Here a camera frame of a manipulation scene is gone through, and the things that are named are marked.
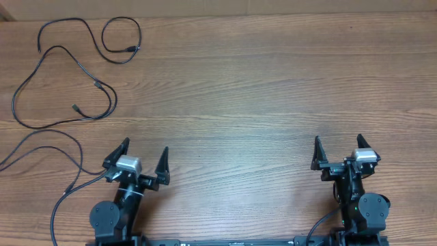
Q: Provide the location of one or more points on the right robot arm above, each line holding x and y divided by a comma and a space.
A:
363, 214

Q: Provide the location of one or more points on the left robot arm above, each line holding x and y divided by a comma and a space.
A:
113, 221

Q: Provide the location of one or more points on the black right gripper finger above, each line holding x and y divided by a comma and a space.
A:
362, 143
319, 160

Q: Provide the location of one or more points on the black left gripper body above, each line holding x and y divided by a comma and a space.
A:
143, 182

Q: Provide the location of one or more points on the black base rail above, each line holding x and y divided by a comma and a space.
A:
296, 241

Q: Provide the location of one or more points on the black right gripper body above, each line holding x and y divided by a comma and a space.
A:
331, 169

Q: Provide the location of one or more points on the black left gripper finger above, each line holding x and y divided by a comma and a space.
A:
112, 158
162, 169

